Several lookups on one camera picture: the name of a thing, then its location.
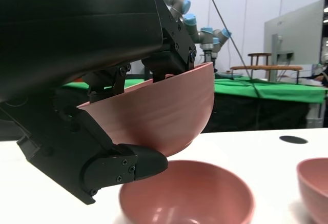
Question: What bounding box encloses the pink plastic bowl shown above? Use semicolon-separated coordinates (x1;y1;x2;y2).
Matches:
296;157;328;224
118;159;256;224
76;62;215;158

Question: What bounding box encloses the black round table grommet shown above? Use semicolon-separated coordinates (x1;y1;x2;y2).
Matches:
279;135;309;145

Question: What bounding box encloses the long black hanging cable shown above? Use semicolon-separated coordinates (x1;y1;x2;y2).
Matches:
203;0;260;98

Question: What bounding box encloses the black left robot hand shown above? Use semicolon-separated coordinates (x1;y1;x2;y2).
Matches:
0;0;197;206

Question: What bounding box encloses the green table cloth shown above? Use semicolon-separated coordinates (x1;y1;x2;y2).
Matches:
61;76;328;104

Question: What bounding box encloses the round dark wooden stool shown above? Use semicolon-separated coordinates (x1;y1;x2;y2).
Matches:
248;52;272;77

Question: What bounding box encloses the grey computer monitor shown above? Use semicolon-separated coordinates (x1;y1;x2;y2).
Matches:
263;0;326;81

